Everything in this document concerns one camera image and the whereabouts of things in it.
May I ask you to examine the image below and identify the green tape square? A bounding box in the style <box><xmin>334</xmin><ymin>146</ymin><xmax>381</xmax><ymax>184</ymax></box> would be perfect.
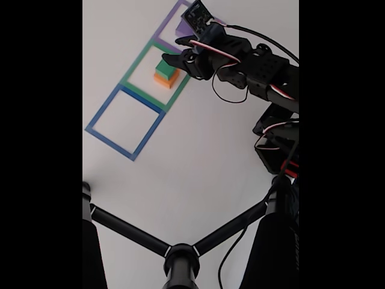
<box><xmin>119</xmin><ymin>37</ymin><xmax>198</xmax><ymax>113</ymax></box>

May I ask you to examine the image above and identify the gripper camera board, blue mount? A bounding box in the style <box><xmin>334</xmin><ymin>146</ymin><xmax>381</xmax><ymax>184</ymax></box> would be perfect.
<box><xmin>181</xmin><ymin>0</ymin><xmax>225</xmax><ymax>42</ymax></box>

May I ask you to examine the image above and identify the purple cube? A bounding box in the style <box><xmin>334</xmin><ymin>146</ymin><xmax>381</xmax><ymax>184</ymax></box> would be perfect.
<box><xmin>175</xmin><ymin>17</ymin><xmax>195</xmax><ymax>39</ymax></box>

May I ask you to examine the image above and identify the black tripod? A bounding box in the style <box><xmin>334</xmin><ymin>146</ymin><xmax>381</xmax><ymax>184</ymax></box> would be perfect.
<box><xmin>82</xmin><ymin>176</ymin><xmax>300</xmax><ymax>289</ymax></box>

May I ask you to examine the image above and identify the purple tape square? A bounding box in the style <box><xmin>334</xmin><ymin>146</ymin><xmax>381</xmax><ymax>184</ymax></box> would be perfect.
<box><xmin>152</xmin><ymin>0</ymin><xmax>226</xmax><ymax>57</ymax></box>

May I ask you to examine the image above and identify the green cube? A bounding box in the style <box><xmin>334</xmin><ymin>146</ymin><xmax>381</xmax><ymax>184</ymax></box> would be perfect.
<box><xmin>155</xmin><ymin>58</ymin><xmax>177</xmax><ymax>76</ymax></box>

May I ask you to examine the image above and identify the blue tape square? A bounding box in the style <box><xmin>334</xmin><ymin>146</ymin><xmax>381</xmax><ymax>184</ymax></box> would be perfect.
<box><xmin>85</xmin><ymin>83</ymin><xmax>166</xmax><ymax>162</ymax></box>

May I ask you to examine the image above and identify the orange cube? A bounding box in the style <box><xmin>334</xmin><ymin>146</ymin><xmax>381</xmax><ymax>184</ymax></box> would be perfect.
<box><xmin>153</xmin><ymin>69</ymin><xmax>181</xmax><ymax>90</ymax></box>

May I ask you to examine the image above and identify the red white servo cable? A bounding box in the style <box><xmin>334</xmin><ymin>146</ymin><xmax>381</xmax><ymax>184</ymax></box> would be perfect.
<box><xmin>189</xmin><ymin>20</ymin><xmax>297</xmax><ymax>105</ymax></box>
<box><xmin>254</xmin><ymin>120</ymin><xmax>300</xmax><ymax>151</ymax></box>

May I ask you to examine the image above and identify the red clamp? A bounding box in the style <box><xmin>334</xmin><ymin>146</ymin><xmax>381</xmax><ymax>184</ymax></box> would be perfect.
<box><xmin>280</xmin><ymin>160</ymin><xmax>300</xmax><ymax>178</ymax></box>

